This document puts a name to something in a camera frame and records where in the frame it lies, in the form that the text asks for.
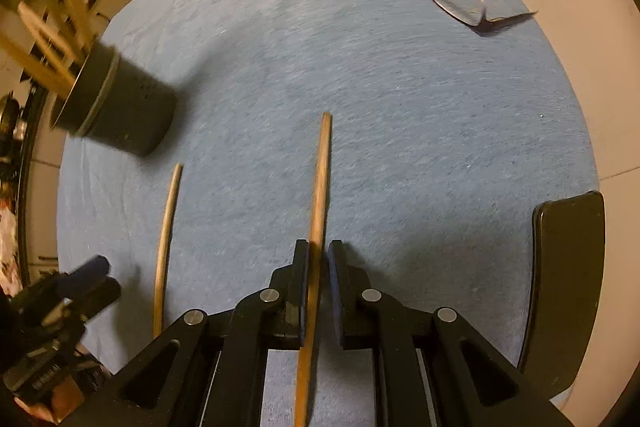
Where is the black smartphone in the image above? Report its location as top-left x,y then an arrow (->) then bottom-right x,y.
517,190 -> 606,400

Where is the dark grey plastic cup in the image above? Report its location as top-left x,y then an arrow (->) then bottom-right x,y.
49,42 -> 177,158

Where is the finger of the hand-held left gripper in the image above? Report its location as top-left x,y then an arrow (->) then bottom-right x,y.
76,277 -> 122,324
59,255 -> 112,303

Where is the blue round cloth mat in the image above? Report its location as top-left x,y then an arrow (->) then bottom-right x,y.
56,0 -> 601,427

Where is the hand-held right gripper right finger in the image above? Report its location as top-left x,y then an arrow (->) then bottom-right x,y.
327,239 -> 576,427

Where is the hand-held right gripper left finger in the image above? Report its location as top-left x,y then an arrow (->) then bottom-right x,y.
60,239 -> 314,427

